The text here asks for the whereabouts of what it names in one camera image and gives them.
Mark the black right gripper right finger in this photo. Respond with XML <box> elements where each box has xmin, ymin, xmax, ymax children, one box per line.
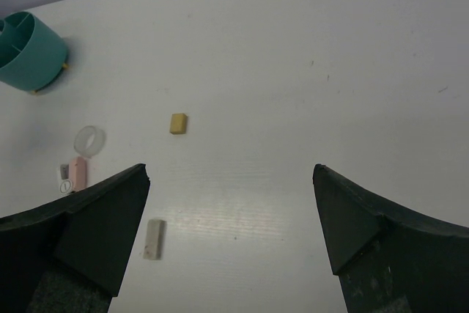
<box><xmin>312</xmin><ymin>164</ymin><xmax>468</xmax><ymax>312</ymax></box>

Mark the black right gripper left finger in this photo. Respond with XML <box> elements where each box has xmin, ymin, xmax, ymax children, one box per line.
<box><xmin>1</xmin><ymin>163</ymin><xmax>150</xmax><ymax>312</ymax></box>

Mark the pink mini stapler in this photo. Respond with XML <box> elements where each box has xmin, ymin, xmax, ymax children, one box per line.
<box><xmin>57</xmin><ymin>156</ymin><xmax>87</xmax><ymax>195</ymax></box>

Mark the beige rectangular eraser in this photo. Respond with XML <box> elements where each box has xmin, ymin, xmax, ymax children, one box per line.
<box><xmin>143</xmin><ymin>218</ymin><xmax>166</xmax><ymax>260</ymax></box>

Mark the clear tape roll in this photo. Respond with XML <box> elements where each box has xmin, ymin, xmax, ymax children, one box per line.
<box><xmin>73</xmin><ymin>125</ymin><xmax>106</xmax><ymax>158</ymax></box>

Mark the small tan eraser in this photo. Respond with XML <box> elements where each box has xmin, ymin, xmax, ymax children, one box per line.
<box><xmin>169</xmin><ymin>113</ymin><xmax>188</xmax><ymax>135</ymax></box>

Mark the teal round compartment organizer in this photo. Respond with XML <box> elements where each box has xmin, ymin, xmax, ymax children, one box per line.
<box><xmin>1</xmin><ymin>11</ymin><xmax>68</xmax><ymax>92</ymax></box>

